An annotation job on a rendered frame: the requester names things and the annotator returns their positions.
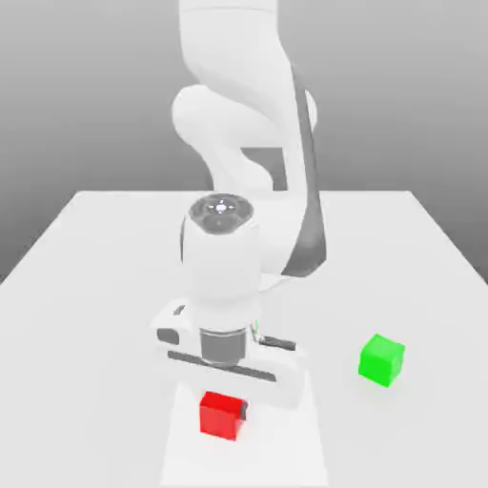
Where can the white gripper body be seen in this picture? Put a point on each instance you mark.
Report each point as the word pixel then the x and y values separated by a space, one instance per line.
pixel 274 366

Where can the small red cube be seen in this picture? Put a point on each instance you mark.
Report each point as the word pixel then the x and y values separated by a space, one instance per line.
pixel 220 417

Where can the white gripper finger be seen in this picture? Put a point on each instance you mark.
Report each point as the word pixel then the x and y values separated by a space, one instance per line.
pixel 244 410

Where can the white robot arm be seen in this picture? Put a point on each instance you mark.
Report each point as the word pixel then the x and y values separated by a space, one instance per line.
pixel 225 267

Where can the small green cube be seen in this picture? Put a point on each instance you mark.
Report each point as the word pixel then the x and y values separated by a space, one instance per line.
pixel 379 360

